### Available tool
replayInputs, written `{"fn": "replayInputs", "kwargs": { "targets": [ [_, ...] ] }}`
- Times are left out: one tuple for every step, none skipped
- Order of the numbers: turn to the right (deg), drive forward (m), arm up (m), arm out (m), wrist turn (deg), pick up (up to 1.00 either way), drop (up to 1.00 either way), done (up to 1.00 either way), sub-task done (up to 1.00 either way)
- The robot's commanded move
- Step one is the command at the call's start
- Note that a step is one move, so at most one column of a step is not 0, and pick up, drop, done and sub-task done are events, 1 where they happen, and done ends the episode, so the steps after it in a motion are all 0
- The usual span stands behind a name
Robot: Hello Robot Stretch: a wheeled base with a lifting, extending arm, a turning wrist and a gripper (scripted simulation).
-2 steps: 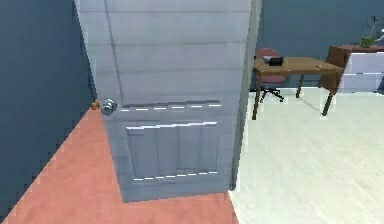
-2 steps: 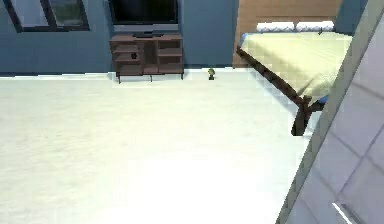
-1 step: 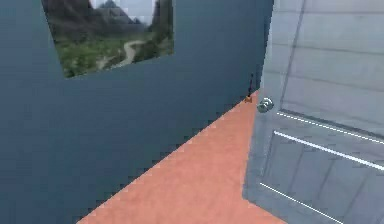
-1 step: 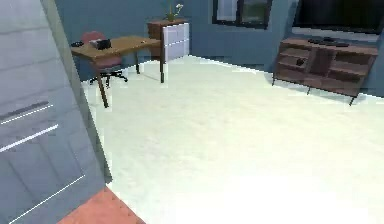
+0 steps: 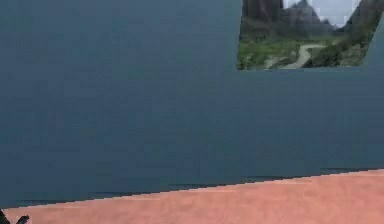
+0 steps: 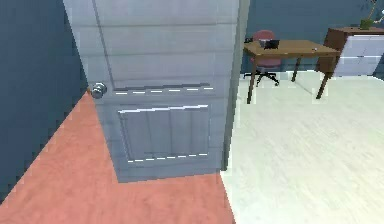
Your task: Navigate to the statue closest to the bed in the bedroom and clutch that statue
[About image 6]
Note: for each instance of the pale grey room door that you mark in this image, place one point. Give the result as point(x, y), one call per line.
point(160, 66)

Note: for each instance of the red office chair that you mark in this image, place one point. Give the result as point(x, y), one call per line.
point(266, 63)

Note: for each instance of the silver round door knob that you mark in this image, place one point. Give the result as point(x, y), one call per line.
point(99, 90)

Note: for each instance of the brown wooden desk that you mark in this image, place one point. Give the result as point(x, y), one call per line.
point(293, 49)

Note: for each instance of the brown white chest of drawers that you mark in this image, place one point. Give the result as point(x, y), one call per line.
point(356, 53)

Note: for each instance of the green potted house plant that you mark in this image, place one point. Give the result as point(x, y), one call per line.
point(366, 22)

